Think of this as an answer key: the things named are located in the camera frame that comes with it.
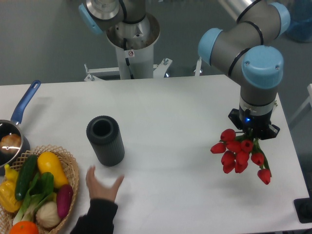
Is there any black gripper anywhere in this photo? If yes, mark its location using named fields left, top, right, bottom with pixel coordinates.
left=228, top=108, right=280, bottom=140

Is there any red tulip bouquet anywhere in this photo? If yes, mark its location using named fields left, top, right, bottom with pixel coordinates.
left=210, top=129, right=272, bottom=185

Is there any dark grey ribbed vase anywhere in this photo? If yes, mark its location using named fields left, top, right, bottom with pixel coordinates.
left=86, top=116, right=125, bottom=167

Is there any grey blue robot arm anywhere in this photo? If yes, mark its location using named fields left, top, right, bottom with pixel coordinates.
left=78, top=0, right=290, bottom=140

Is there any black sleeved forearm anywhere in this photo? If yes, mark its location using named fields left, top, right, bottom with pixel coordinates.
left=70, top=199, right=118, bottom=234

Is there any bare human hand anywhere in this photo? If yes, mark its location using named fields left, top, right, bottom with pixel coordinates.
left=86, top=166, right=124, bottom=203

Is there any black device at edge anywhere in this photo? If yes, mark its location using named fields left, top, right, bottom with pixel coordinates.
left=293, top=198, right=312, bottom=223

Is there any blue water bottle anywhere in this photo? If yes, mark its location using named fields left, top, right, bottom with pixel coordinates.
left=286, top=0, right=312, bottom=42

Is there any woven bamboo basket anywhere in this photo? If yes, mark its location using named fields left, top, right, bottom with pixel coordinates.
left=10, top=145, right=79, bottom=234

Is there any purple eggplant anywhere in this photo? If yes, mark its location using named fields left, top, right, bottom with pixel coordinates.
left=56, top=184, right=74, bottom=219

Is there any yellow squash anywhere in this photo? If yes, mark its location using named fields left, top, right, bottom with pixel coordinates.
left=37, top=151, right=69, bottom=189

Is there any green bok choy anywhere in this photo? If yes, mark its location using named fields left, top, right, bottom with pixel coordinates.
left=13, top=172, right=54, bottom=225

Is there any white garlic bulb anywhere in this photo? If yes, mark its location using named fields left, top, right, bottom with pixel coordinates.
left=36, top=201, right=61, bottom=229

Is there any green cucumber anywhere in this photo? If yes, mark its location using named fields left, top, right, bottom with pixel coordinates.
left=15, top=155, right=38, bottom=201

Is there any browned bun in pan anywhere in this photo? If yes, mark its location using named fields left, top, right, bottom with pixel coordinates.
left=0, top=134, right=21, bottom=154

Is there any orange fruit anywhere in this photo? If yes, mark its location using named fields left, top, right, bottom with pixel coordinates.
left=9, top=221, right=39, bottom=234

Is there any yellow bell pepper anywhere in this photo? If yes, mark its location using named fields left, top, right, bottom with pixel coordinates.
left=0, top=164, right=22, bottom=213

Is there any white frame at right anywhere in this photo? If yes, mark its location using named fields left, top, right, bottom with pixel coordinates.
left=289, top=84, right=312, bottom=129

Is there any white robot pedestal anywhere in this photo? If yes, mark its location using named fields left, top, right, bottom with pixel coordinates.
left=84, top=13, right=173, bottom=81

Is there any black pedestal cable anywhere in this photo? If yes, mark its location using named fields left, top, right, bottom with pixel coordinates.
left=122, top=38, right=134, bottom=79

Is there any blue handled saucepan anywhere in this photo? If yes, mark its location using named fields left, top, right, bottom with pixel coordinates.
left=0, top=80, right=41, bottom=176

